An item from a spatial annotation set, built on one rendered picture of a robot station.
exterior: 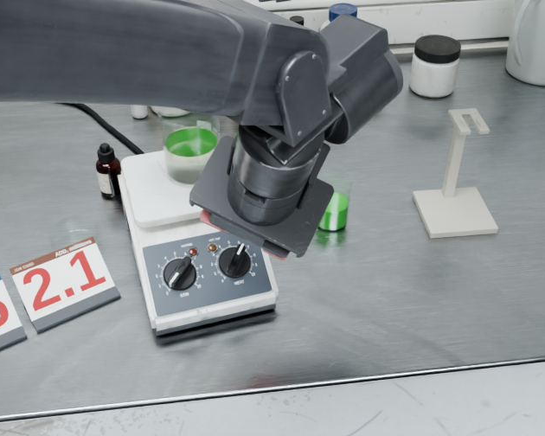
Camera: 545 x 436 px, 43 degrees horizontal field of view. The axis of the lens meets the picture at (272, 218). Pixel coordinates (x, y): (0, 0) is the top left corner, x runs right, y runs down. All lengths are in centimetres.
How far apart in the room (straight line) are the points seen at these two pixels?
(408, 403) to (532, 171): 41
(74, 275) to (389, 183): 40
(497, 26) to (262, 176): 83
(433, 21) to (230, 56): 85
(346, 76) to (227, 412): 33
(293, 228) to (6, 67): 30
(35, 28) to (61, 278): 48
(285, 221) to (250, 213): 4
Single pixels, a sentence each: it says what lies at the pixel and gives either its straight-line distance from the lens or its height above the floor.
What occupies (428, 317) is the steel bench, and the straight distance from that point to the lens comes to 73.
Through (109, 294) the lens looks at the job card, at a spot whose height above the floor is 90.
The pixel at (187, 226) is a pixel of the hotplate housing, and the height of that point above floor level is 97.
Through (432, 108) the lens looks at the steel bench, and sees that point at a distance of 105.
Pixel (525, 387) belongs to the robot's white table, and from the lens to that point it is 70.
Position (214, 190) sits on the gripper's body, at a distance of 55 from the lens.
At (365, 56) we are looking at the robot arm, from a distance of 48.
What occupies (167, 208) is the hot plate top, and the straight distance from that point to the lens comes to 71.
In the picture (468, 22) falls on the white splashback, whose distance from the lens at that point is 121.
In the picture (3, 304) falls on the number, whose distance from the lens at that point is 75.
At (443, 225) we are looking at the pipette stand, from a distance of 83.
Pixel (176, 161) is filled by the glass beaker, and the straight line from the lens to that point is 72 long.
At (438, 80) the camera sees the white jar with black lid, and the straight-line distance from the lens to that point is 106.
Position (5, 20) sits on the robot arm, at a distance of 29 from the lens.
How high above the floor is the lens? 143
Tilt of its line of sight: 40 degrees down
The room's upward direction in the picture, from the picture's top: straight up
